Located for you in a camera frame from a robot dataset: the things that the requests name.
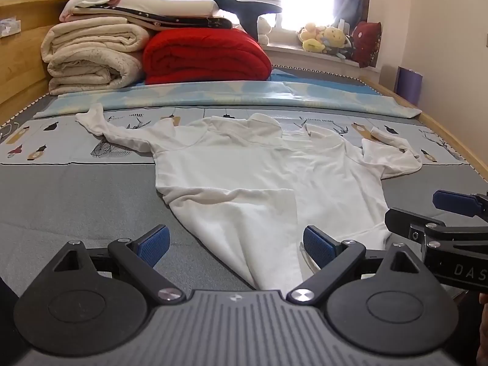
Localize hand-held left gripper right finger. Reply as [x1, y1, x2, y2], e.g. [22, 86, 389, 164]
[286, 225, 420, 306]

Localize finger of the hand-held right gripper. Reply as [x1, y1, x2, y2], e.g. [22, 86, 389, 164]
[385, 208, 447, 242]
[432, 190, 488, 218]

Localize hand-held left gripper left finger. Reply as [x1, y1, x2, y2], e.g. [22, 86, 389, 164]
[53, 224, 186, 306]

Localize white long-sleeved shirt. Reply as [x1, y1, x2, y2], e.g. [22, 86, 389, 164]
[75, 103, 423, 290]

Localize purple box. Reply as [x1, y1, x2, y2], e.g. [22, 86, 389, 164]
[396, 66, 425, 108]

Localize light blue patterned blanket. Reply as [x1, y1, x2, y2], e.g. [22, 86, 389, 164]
[34, 79, 422, 120]

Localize red cushion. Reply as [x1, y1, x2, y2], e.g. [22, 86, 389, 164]
[351, 21, 382, 68]

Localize yellow round plush toy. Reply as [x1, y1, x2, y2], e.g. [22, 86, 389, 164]
[322, 26, 348, 48]

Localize red folded blanket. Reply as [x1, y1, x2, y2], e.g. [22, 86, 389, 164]
[143, 27, 272, 84]

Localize cream folded quilt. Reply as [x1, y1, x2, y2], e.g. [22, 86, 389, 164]
[41, 16, 151, 96]

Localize pastel plush toy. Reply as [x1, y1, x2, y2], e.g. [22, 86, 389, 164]
[296, 21, 327, 53]

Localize white plush toy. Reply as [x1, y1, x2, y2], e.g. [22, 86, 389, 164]
[257, 15, 274, 45]

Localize white folded blanket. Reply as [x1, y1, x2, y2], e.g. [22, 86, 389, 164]
[114, 0, 220, 20]

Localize clear plastic packet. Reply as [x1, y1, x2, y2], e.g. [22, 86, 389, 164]
[0, 17, 20, 38]

